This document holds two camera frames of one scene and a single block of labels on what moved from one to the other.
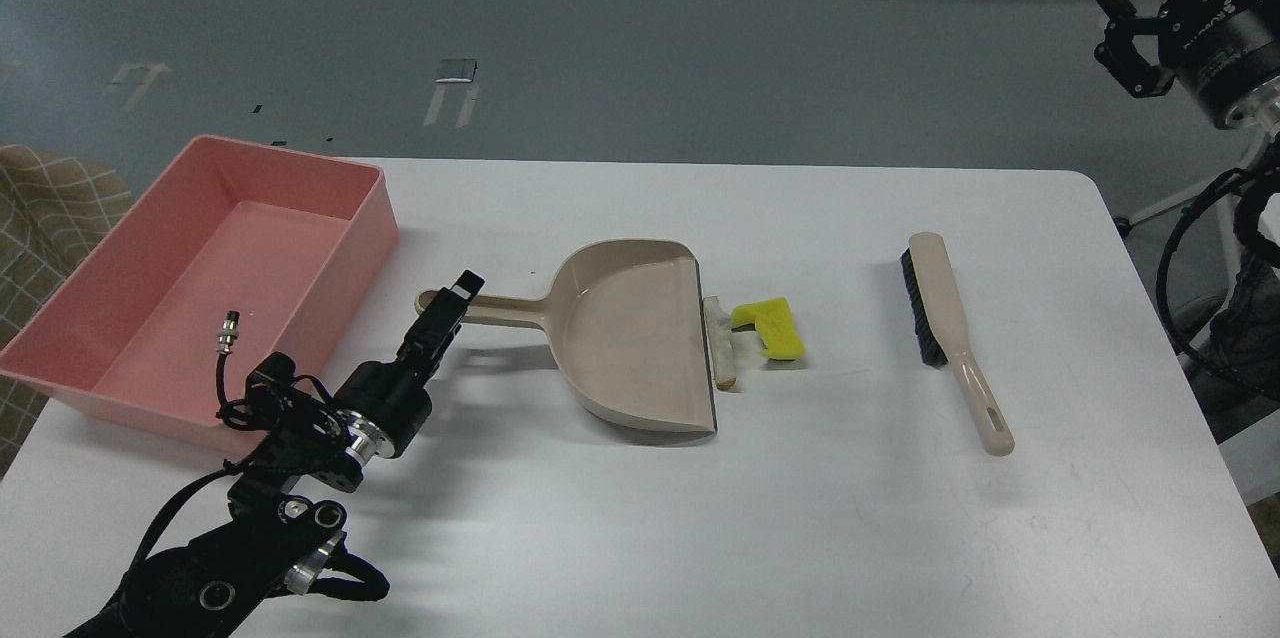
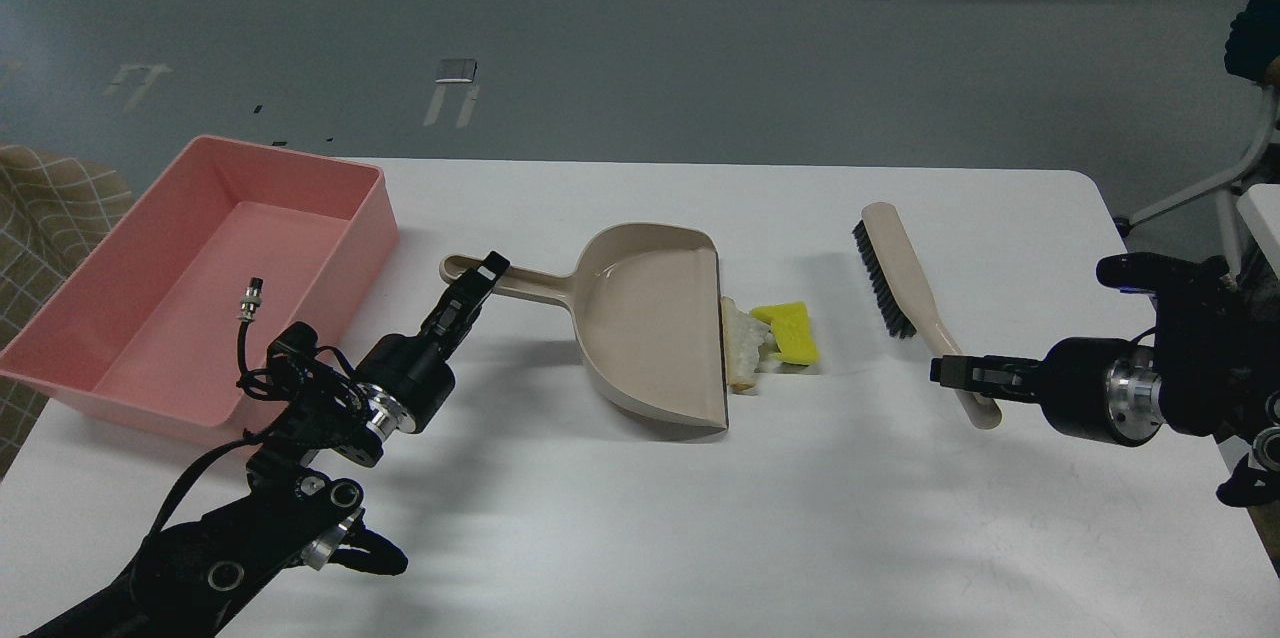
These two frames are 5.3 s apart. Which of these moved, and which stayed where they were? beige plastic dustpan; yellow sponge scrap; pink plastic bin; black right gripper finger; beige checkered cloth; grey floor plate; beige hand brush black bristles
Moved: black right gripper finger; beige hand brush black bristles; yellow sponge scrap; beige plastic dustpan
Stayed: grey floor plate; pink plastic bin; beige checkered cloth
